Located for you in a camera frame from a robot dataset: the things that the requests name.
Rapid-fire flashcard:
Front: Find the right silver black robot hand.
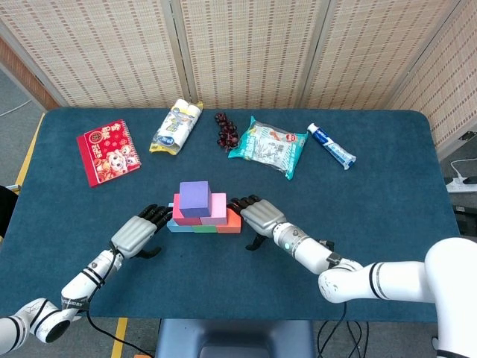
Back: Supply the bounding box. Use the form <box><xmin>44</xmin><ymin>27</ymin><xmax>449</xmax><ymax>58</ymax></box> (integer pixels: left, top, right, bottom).
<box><xmin>227</xmin><ymin>195</ymin><xmax>287</xmax><ymax>251</ymax></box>

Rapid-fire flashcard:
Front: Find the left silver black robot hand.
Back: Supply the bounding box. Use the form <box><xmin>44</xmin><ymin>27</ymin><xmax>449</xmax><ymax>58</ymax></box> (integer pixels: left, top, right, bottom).
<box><xmin>110</xmin><ymin>204</ymin><xmax>174</xmax><ymax>260</ymax></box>

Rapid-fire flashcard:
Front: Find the orange foam cube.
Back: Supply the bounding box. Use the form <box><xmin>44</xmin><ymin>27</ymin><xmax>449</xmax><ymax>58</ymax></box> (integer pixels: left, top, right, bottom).
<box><xmin>215</xmin><ymin>207</ymin><xmax>243</xmax><ymax>234</ymax></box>

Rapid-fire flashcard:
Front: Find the light pink foam cube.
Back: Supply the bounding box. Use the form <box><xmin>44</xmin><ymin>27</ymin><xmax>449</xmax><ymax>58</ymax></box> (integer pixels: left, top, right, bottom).
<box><xmin>199</xmin><ymin>192</ymin><xmax>229</xmax><ymax>226</ymax></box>

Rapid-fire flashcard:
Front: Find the light blue foam cube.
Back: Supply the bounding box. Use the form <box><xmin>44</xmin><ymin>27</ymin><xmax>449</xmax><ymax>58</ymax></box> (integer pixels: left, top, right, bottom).
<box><xmin>166</xmin><ymin>202</ymin><xmax>195</xmax><ymax>233</ymax></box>

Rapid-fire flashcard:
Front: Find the red foam cube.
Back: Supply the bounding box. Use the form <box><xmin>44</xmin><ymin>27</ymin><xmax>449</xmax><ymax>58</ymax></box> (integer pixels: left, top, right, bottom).
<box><xmin>171</xmin><ymin>192</ymin><xmax>203</xmax><ymax>227</ymax></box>

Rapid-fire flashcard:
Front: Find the purple foam cube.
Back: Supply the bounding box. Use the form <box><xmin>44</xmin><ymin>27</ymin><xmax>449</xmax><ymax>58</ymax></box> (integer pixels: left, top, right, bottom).
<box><xmin>178</xmin><ymin>180</ymin><xmax>212</xmax><ymax>219</ymax></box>

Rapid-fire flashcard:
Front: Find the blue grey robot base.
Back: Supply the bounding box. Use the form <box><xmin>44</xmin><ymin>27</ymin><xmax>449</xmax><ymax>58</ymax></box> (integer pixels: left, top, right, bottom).
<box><xmin>155</xmin><ymin>318</ymin><xmax>317</xmax><ymax>358</ymax></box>

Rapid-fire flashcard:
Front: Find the teal table cloth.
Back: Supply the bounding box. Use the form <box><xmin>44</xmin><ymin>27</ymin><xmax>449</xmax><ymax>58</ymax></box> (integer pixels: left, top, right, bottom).
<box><xmin>0</xmin><ymin>107</ymin><xmax>471</xmax><ymax>324</ymax></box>

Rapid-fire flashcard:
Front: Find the teal snack bag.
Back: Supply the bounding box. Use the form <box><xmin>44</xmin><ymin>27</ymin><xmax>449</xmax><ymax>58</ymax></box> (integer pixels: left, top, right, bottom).
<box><xmin>227</xmin><ymin>116</ymin><xmax>309</xmax><ymax>181</ymax></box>

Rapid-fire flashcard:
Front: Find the red spiral desk calendar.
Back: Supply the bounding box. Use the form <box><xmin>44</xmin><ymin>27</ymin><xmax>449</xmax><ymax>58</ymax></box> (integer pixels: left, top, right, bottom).
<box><xmin>76</xmin><ymin>119</ymin><xmax>142</xmax><ymax>188</ymax></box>

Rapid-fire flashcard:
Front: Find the dark red grape bunch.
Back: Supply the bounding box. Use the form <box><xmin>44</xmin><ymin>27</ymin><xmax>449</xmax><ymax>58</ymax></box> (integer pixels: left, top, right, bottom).
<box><xmin>214</xmin><ymin>112</ymin><xmax>239</xmax><ymax>153</ymax></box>

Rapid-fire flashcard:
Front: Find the blue white toothpaste tube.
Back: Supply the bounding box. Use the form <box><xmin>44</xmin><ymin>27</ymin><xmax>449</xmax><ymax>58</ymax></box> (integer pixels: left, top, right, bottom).
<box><xmin>306</xmin><ymin>122</ymin><xmax>357</xmax><ymax>172</ymax></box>

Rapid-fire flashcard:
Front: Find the white tissue roll pack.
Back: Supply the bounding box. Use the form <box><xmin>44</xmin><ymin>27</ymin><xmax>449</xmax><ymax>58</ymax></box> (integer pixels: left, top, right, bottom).
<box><xmin>148</xmin><ymin>98</ymin><xmax>204</xmax><ymax>157</ymax></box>

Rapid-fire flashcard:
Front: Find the woven folding screen panel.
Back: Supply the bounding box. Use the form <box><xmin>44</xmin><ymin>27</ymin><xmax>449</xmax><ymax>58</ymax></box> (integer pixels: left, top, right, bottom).
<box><xmin>300</xmin><ymin>0</ymin><xmax>463</xmax><ymax>110</ymax></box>
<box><xmin>387</xmin><ymin>0</ymin><xmax>477</xmax><ymax>150</ymax></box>
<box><xmin>169</xmin><ymin>0</ymin><xmax>332</xmax><ymax>110</ymax></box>
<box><xmin>0</xmin><ymin>0</ymin><xmax>197</xmax><ymax>109</ymax></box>

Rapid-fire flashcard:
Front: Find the white power strip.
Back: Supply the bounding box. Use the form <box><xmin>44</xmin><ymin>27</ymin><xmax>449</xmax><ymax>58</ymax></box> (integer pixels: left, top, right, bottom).
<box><xmin>446</xmin><ymin>177</ymin><xmax>477</xmax><ymax>194</ymax></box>

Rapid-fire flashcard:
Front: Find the dark equipment cabinet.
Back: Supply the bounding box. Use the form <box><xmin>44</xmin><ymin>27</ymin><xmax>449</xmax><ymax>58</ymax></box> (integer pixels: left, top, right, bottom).
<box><xmin>449</xmin><ymin>192</ymin><xmax>477</xmax><ymax>236</ymax></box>

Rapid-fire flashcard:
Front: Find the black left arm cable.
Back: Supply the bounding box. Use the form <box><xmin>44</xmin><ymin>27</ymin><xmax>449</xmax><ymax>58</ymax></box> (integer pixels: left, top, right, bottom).
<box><xmin>86</xmin><ymin>250</ymin><xmax>154</xmax><ymax>358</ymax></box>

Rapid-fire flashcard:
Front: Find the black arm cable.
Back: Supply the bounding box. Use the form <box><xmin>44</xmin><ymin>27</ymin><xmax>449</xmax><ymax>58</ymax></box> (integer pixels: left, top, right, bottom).
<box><xmin>317</xmin><ymin>301</ymin><xmax>347</xmax><ymax>358</ymax></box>
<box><xmin>86</xmin><ymin>250</ymin><xmax>154</xmax><ymax>358</ymax></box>

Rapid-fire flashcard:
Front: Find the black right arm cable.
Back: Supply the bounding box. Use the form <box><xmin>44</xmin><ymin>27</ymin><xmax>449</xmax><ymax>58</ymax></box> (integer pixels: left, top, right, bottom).
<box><xmin>317</xmin><ymin>301</ymin><xmax>347</xmax><ymax>358</ymax></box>

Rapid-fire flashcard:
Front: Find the black floor cable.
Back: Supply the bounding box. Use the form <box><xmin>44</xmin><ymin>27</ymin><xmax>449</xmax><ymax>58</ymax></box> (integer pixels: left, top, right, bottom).
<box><xmin>316</xmin><ymin>320</ymin><xmax>370</xmax><ymax>358</ymax></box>

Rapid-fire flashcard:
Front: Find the white power cable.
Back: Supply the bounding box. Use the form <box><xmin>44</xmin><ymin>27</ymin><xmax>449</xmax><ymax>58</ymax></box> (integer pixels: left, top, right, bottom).
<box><xmin>450</xmin><ymin>158</ymin><xmax>477</xmax><ymax>180</ymax></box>

